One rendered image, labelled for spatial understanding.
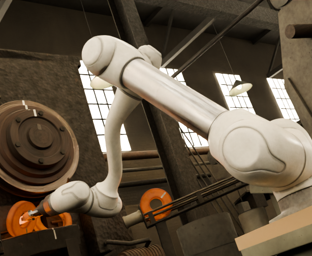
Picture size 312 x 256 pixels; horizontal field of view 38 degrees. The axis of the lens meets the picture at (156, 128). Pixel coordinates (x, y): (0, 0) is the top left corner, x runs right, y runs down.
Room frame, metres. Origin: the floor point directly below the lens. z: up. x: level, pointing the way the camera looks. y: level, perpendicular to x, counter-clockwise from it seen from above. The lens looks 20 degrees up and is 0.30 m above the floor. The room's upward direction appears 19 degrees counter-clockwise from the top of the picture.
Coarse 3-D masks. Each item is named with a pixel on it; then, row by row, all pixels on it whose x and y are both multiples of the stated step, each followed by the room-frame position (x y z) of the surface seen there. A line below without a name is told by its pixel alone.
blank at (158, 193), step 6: (150, 192) 2.16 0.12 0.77; (156, 192) 2.16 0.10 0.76; (162, 192) 2.17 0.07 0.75; (144, 198) 2.15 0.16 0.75; (150, 198) 2.16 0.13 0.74; (156, 198) 2.19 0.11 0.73; (162, 198) 2.17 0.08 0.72; (168, 198) 2.17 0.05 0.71; (144, 204) 2.15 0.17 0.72; (144, 210) 2.15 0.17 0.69; (150, 210) 2.15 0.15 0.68; (168, 210) 2.17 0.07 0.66; (156, 216) 2.16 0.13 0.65; (162, 216) 2.16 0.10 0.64
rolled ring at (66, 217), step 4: (60, 216) 2.09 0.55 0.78; (64, 216) 2.07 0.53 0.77; (68, 216) 2.08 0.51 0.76; (40, 220) 1.99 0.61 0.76; (64, 220) 2.08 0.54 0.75; (68, 220) 2.07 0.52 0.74; (36, 224) 1.97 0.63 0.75; (40, 224) 1.98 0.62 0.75; (64, 224) 2.07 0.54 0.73; (68, 224) 2.07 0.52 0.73; (36, 228) 1.97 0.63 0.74; (40, 228) 1.97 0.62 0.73; (44, 228) 1.98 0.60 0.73
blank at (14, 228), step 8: (16, 208) 1.82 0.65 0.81; (24, 208) 1.87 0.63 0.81; (32, 208) 1.91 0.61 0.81; (8, 216) 1.82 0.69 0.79; (16, 216) 1.83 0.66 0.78; (8, 224) 1.83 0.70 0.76; (16, 224) 1.85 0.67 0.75; (24, 224) 1.92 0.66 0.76; (32, 224) 1.94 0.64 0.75; (16, 232) 1.86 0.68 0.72; (24, 232) 1.91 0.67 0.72
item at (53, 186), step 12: (0, 108) 1.89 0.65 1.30; (48, 108) 2.06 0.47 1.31; (60, 120) 2.09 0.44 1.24; (72, 132) 2.13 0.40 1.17; (0, 168) 1.85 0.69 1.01; (72, 168) 2.09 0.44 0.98; (0, 180) 1.89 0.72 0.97; (12, 180) 1.88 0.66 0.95; (60, 180) 2.04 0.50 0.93; (24, 192) 1.95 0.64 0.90; (36, 192) 1.95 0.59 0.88; (48, 192) 2.05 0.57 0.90
